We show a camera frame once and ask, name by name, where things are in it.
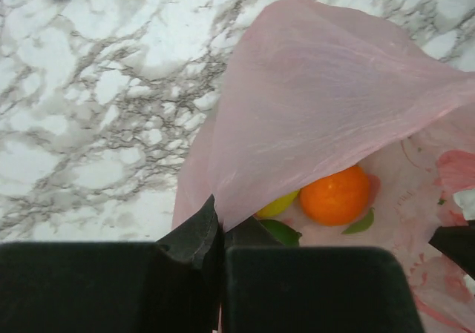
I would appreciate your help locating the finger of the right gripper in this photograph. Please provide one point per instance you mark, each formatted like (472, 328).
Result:
(456, 243)

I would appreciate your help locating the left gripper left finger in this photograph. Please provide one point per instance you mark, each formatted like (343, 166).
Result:
(170, 285)

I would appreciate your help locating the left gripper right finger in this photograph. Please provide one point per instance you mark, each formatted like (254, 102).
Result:
(274, 288)

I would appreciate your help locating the pink plastic bag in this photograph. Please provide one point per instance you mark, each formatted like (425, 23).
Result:
(312, 89)

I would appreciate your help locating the yellow fake lemon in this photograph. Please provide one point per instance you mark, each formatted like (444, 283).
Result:
(277, 206)

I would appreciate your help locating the orange fake orange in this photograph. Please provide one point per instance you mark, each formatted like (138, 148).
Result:
(337, 199)

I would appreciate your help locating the green fruit with black trim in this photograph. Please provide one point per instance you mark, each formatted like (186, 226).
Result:
(282, 232)

